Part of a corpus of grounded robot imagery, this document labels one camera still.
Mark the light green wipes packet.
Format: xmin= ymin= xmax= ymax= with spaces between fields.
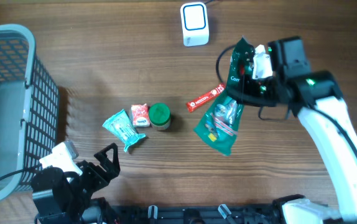
xmin=102 ymin=109 xmax=146 ymax=152

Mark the red white small packet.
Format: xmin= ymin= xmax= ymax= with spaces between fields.
xmin=130 ymin=104 xmax=151 ymax=128

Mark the green 3M gloves packet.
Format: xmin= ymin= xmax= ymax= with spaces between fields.
xmin=194 ymin=38 xmax=254 ymax=156

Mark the green lidded jar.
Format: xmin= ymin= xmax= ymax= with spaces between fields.
xmin=149 ymin=103 xmax=171 ymax=131

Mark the red Nescafe sachet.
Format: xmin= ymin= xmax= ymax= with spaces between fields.
xmin=186 ymin=83 xmax=225 ymax=113

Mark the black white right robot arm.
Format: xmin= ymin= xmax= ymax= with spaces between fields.
xmin=226 ymin=36 xmax=357 ymax=223

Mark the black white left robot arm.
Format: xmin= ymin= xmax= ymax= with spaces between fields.
xmin=30 ymin=141 xmax=121 ymax=223

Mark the white barcode scanner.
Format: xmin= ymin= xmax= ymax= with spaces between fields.
xmin=180 ymin=2 xmax=210 ymax=47

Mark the grey plastic shopping basket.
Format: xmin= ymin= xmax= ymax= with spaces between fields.
xmin=0 ymin=24 xmax=60 ymax=201

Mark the black right camera cable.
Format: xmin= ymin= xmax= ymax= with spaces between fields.
xmin=215 ymin=43 xmax=357 ymax=203

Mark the black camera cable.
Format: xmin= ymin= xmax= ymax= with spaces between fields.
xmin=0 ymin=166 xmax=42 ymax=200
xmin=215 ymin=43 xmax=357 ymax=203

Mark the black left camera cable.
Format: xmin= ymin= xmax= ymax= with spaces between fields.
xmin=0 ymin=166 xmax=42 ymax=200

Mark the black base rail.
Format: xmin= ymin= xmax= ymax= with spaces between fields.
xmin=113 ymin=204 xmax=279 ymax=224

